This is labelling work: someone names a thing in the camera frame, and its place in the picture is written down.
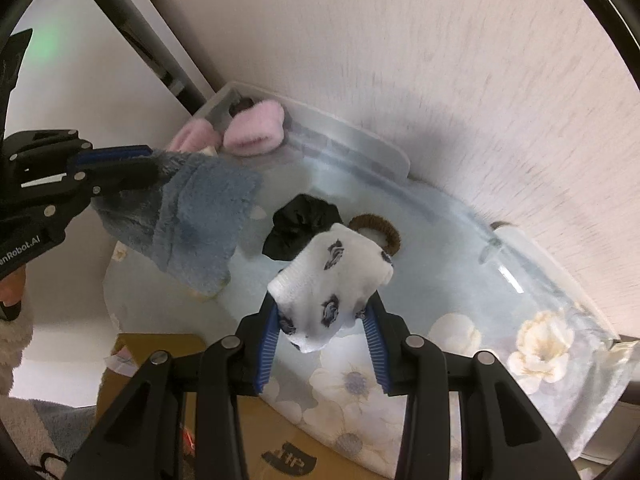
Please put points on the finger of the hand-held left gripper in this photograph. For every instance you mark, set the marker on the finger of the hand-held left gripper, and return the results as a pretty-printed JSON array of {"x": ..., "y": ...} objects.
[
  {"x": 100, "y": 190},
  {"x": 115, "y": 156}
]

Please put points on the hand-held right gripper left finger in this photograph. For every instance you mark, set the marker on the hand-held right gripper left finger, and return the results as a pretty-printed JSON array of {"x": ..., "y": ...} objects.
[{"x": 267, "y": 350}]

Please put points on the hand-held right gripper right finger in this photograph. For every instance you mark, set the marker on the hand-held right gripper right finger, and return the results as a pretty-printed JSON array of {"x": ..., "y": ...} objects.
[{"x": 375, "y": 350}]

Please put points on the white printed sock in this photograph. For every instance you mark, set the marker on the white printed sock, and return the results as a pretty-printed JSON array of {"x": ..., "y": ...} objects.
[{"x": 335, "y": 280}]

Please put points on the grey-blue fluffy sock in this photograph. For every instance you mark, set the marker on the grey-blue fluffy sock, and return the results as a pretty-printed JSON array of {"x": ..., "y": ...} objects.
[{"x": 200, "y": 215}]

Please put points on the clear plastic storage box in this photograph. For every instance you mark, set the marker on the clear plastic storage box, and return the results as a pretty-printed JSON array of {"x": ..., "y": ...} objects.
[{"x": 350, "y": 135}]

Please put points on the person's left forearm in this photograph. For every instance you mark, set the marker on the person's left forearm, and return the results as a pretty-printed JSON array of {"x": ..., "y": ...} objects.
[{"x": 12, "y": 355}]

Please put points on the person's left hand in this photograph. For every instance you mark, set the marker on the person's left hand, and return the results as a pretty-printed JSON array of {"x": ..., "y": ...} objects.
[{"x": 11, "y": 287}]

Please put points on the pink fluffy sock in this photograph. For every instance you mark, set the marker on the pink fluffy sock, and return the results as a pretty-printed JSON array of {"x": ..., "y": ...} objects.
[
  {"x": 255, "y": 130},
  {"x": 192, "y": 135}
]

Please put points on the cardboard box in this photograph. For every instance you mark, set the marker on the cardboard box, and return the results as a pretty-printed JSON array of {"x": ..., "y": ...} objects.
[{"x": 280, "y": 445}]

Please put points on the black scrunchie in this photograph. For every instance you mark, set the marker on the black scrunchie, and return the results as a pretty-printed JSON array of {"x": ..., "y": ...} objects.
[{"x": 297, "y": 227}]

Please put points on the dark round object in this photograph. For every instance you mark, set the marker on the dark round object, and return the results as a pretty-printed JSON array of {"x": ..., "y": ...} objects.
[{"x": 241, "y": 106}]

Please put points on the grey fleece clothing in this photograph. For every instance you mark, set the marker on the grey fleece clothing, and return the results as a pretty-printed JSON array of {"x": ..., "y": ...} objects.
[{"x": 40, "y": 430}]

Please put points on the dark metal frame post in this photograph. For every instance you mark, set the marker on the dark metal frame post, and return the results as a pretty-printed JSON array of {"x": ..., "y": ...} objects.
[{"x": 140, "y": 35}]

